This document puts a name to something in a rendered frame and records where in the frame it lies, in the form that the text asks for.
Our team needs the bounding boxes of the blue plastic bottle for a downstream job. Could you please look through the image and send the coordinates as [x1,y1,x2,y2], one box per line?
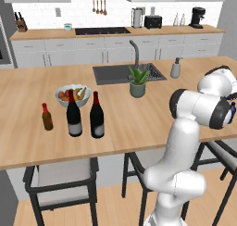
[229,101,237,126]

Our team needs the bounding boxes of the dark grey sink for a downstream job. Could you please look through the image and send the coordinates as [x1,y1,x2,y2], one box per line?
[92,62,168,86]

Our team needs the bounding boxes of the green plant in grey-green pot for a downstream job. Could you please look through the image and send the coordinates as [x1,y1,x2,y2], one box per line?
[127,65,152,99]

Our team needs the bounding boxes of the yellow bananas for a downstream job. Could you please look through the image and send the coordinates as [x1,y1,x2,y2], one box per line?
[73,86,88,102]

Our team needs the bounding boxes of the dark wine bottle grey label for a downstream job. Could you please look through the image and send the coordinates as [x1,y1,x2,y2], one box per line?
[66,88,83,138]
[89,91,106,140]

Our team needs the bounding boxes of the steel oven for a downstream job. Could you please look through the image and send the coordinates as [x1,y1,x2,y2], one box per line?
[0,14,16,68]

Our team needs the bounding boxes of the silver paper towel holder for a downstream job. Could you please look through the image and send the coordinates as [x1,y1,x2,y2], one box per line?
[131,6,146,30]

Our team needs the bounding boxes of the grey tap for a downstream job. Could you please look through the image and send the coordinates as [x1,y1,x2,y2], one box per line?
[129,39,141,70]

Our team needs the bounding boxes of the small brown bottle red cap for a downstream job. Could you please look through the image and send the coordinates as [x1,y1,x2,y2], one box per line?
[42,102,55,132]

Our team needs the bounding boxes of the black hob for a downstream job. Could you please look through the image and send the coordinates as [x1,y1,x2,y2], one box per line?
[74,26,132,37]

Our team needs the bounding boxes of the orange fruit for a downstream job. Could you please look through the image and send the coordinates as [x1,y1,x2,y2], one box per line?
[57,89,70,102]

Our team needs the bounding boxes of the white base cupboard run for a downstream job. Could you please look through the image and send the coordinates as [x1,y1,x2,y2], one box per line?
[10,32,225,69]

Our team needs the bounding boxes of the black coffee machine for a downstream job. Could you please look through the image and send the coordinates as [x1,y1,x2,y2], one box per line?
[188,6,206,30]

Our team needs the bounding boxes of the brown knife block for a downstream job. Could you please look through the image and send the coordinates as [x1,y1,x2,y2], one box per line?
[13,11,29,33]

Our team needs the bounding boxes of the black toaster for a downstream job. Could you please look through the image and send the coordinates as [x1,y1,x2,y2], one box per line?
[143,14,164,31]

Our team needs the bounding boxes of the grey soap dispenser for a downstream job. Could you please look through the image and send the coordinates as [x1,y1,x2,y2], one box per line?
[169,56,182,80]

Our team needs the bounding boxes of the black stool grey seat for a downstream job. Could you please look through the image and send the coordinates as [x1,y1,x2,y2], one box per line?
[121,142,206,226]
[22,157,100,226]
[191,139,237,226]

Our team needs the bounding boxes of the pale blue fruit bowl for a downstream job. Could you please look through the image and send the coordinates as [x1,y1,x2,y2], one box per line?
[54,83,93,109]

